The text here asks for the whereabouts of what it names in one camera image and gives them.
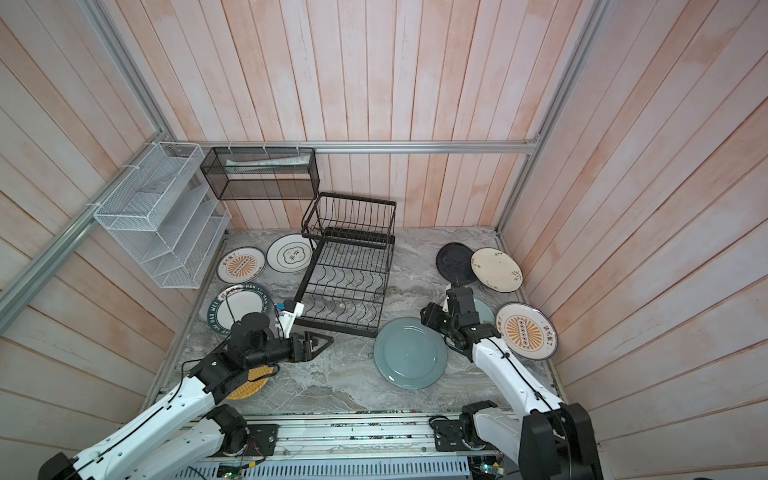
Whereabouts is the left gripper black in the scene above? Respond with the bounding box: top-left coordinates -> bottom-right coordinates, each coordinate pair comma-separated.
245,329 -> 333,368

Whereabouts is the large teal green plate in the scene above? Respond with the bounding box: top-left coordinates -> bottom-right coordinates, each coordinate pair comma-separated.
373,317 -> 448,390

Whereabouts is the cream floral plate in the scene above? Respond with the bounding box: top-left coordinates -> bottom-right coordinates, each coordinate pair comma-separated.
470,248 -> 523,293

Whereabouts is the black wire dish rack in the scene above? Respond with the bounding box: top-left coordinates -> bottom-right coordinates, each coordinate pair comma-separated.
294,192 -> 397,338

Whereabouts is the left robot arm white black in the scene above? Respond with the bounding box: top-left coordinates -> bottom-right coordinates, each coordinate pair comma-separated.
38,313 -> 333,479

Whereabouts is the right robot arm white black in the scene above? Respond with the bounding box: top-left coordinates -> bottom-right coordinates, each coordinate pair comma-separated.
420,286 -> 604,479

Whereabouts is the light green flower plate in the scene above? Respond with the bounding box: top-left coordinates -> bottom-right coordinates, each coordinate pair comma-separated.
442,298 -> 495,327

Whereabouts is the orange sunburst plate right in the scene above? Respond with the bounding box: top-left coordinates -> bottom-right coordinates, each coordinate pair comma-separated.
496,302 -> 559,361

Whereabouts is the orange sunburst plate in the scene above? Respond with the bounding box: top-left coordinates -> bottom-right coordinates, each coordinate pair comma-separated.
496,302 -> 559,361
216,247 -> 266,284

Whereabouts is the black round plate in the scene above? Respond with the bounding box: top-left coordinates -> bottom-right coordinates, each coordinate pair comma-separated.
435,242 -> 478,286

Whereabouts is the yellow woven round mat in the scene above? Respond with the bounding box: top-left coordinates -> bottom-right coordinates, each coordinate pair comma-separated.
227,366 -> 275,401

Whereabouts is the dark green rim plate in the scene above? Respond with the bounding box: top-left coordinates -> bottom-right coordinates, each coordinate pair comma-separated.
206,282 -> 273,335

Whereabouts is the white plate black outline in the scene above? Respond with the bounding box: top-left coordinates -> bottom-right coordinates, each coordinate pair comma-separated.
266,234 -> 314,273

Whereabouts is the orange sunburst plate left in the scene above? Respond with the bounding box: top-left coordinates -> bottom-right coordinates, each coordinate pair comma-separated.
216,247 -> 266,284

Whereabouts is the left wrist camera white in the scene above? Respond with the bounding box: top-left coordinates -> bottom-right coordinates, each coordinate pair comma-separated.
275,299 -> 305,338

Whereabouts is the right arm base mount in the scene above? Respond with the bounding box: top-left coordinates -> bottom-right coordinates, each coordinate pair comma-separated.
428,400 -> 497,452

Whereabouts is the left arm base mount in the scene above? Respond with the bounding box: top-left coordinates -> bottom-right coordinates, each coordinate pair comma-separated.
198,404 -> 279,458

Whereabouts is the aluminium front rail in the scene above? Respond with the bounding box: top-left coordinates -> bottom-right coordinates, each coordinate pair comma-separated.
101,410 -> 601,466

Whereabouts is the black mesh wall basket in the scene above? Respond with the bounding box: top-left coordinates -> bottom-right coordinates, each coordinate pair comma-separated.
201,146 -> 320,201

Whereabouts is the white wire mesh shelf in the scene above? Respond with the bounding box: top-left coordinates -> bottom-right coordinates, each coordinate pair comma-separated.
95,142 -> 231,289

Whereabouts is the horizontal aluminium wall rail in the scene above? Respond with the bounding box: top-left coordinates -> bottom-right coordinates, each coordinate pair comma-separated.
194,140 -> 538,154

